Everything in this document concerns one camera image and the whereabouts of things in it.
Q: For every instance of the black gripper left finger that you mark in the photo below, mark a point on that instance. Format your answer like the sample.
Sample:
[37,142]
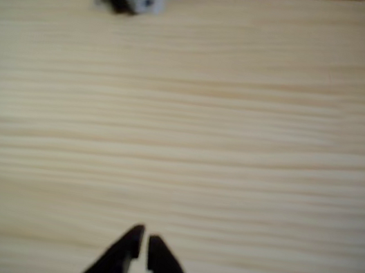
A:
[116,258]

